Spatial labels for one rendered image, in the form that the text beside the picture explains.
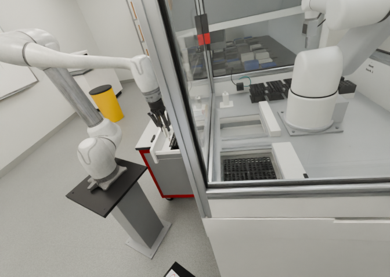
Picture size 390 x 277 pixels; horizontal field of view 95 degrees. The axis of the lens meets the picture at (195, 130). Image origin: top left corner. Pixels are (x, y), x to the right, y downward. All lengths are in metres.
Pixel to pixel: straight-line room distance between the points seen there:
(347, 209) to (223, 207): 0.36
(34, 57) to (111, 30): 4.94
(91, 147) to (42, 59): 0.46
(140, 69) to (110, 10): 4.99
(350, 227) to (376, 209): 0.11
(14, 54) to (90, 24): 5.17
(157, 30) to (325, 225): 0.73
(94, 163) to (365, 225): 1.17
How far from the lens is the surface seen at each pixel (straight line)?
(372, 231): 0.87
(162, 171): 1.59
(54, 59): 1.00
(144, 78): 0.86
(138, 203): 1.44
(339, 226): 0.80
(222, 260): 1.05
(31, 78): 4.51
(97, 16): 6.02
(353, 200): 0.69
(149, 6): 0.34
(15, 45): 1.06
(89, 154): 1.13
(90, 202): 1.21
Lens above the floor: 1.55
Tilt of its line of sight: 34 degrees down
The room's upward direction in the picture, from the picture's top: 13 degrees counter-clockwise
